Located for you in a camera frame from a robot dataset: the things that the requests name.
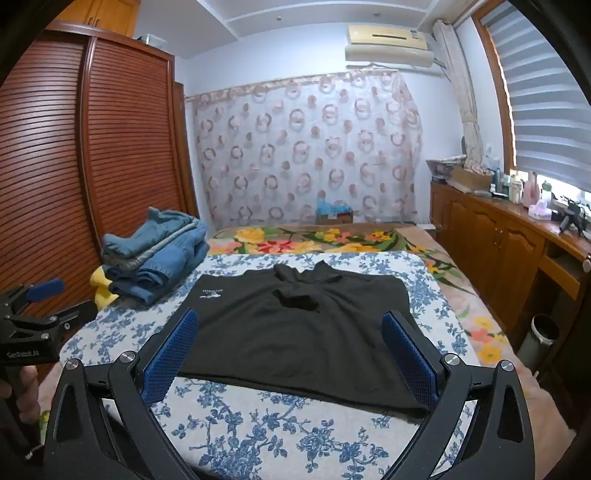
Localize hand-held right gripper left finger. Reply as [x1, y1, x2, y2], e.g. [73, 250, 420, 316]
[42, 308, 204, 480]

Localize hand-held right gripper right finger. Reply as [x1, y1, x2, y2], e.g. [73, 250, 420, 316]
[381, 310, 536, 480]

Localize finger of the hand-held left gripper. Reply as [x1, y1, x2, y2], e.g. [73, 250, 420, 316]
[7, 299, 99, 344]
[0, 278, 65, 319]

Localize black pants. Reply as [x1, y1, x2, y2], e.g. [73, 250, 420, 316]
[178, 260, 432, 414]

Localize person's left hand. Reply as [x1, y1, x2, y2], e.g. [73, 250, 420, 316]
[15, 366, 42, 418]

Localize yellow plush toy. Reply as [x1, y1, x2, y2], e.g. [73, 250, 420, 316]
[90, 265, 116, 308]

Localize light blue folded jeans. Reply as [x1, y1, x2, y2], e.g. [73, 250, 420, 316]
[102, 208, 206, 260]

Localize wooden louvred wardrobe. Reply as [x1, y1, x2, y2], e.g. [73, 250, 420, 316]
[0, 23, 199, 324]

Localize blue floral blanket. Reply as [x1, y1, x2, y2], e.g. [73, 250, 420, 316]
[60, 251, 478, 480]

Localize grey trash bin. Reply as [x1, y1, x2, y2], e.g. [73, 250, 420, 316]
[517, 314, 560, 370]

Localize wooden cabinet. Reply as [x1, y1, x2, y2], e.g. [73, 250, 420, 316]
[429, 180, 591, 352]

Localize brown cardboard box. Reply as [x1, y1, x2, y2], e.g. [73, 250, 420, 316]
[316, 210, 355, 226]

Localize colourful floral blanket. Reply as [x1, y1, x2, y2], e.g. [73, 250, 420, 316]
[208, 224, 509, 374]

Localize blue plastic bag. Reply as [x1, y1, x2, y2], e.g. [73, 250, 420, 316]
[315, 198, 351, 215]

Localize flat open cardboard box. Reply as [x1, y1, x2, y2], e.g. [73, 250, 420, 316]
[450, 165, 495, 192]

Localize pink kettle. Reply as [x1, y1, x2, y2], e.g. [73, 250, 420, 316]
[522, 172, 539, 206]

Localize black mini tripod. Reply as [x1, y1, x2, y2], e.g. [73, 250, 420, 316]
[558, 199, 587, 234]

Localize circle-patterned sheer curtain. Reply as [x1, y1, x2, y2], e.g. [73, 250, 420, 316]
[185, 69, 424, 232]

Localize beige tied curtain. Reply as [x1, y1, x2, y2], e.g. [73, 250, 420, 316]
[434, 19, 483, 169]

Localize grey striped window blind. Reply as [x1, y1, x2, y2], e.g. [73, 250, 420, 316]
[480, 0, 591, 181]

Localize cream air conditioner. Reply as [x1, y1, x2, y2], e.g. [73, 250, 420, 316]
[344, 24, 437, 70]

